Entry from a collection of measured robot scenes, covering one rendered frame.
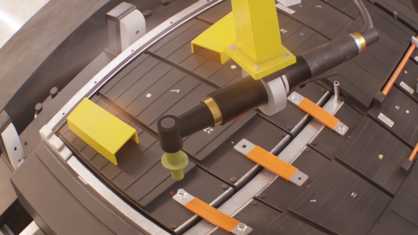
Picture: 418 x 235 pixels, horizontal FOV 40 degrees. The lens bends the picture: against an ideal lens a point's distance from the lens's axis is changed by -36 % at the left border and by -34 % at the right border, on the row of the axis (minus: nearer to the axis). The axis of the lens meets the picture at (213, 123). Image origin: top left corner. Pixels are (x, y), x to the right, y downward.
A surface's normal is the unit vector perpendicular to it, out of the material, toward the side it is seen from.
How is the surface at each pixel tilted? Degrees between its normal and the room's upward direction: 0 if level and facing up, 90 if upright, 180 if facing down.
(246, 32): 90
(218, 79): 0
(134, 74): 0
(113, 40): 90
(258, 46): 90
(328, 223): 0
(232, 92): 19
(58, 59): 90
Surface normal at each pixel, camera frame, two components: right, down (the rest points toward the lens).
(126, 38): -0.67, 0.56
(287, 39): -0.08, -0.71
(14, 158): 0.74, 0.43
